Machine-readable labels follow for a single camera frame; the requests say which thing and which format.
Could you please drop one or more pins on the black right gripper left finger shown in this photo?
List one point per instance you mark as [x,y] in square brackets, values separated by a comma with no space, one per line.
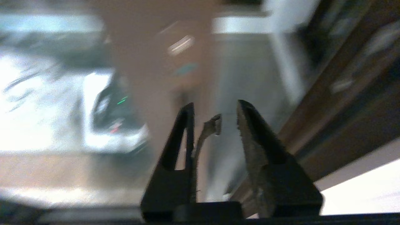
[168,187]

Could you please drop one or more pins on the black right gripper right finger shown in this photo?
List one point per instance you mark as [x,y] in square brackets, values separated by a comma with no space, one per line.
[281,187]

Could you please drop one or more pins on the brown framed sliding glass door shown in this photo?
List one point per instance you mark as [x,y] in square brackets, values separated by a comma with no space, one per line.
[247,72]

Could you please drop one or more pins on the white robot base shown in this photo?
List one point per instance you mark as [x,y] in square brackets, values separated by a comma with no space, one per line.
[125,140]

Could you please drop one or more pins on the dark brown door jamb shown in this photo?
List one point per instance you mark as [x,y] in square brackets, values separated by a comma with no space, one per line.
[368,156]

